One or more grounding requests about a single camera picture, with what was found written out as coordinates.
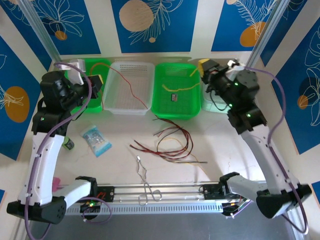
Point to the green plastic basket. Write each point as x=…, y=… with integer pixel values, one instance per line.
x=95, y=61

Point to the small green bottle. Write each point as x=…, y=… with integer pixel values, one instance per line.
x=68, y=143

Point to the white plastic basket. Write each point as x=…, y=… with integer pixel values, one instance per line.
x=120, y=100

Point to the green basket with sticker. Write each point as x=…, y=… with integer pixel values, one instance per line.
x=180, y=110

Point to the blue plastic packet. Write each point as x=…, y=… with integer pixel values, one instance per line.
x=96, y=141

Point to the small pink item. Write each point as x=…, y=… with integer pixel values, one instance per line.
x=57, y=183

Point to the small printed sticker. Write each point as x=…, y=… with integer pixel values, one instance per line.
x=174, y=97

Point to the aluminium frame post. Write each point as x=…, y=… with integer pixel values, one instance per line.
x=40, y=27
x=270, y=30

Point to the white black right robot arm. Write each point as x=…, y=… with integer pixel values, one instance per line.
x=265, y=150

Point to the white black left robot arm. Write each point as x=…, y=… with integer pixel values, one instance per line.
x=45, y=162

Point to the aluminium mounting rail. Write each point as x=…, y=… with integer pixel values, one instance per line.
x=180, y=191

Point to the pale green zip case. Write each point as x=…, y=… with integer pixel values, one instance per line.
x=207, y=102

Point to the black controller board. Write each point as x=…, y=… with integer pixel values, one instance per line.
x=232, y=206
x=90, y=205

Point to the metal forceps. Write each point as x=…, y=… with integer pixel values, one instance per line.
x=144, y=180

